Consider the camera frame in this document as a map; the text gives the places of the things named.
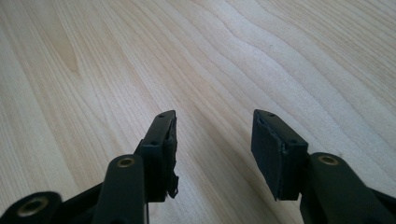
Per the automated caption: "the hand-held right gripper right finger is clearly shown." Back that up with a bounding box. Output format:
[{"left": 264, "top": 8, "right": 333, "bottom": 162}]
[{"left": 250, "top": 108, "right": 309, "bottom": 202}]

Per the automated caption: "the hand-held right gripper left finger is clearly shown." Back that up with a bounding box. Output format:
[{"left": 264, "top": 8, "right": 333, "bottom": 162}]
[{"left": 134, "top": 109, "right": 180, "bottom": 203}]

